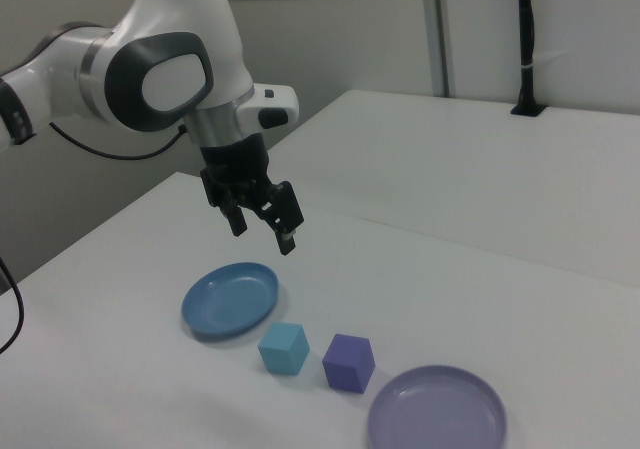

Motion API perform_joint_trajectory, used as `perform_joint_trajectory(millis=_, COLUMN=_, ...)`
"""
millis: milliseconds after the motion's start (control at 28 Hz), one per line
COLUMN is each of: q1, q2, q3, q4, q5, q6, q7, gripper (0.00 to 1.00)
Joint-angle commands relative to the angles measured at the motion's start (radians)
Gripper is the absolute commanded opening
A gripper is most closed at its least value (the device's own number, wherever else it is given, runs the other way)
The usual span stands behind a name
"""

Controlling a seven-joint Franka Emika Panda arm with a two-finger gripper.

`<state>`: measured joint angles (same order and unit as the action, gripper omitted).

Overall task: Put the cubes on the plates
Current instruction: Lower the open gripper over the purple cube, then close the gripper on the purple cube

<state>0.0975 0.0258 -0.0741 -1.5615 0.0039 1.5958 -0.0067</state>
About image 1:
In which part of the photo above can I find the purple plate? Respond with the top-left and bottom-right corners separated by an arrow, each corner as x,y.
367,364 -> 509,449

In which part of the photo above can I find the grey partition post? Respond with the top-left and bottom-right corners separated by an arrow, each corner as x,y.
419,0 -> 457,98

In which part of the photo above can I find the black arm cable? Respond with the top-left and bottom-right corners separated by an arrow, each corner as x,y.
0,121 -> 190,355

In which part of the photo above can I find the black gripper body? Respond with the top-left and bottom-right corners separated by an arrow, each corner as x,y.
198,134 -> 276,210

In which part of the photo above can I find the light blue cube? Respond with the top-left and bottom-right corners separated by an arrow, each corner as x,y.
257,321 -> 311,376

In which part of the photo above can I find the blue plate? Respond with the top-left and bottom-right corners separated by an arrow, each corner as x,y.
180,261 -> 280,343

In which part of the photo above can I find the black pole with clamp base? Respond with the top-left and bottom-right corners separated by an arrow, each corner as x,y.
509,0 -> 547,118

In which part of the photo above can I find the purple cube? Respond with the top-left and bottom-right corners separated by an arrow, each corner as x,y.
322,333 -> 376,395

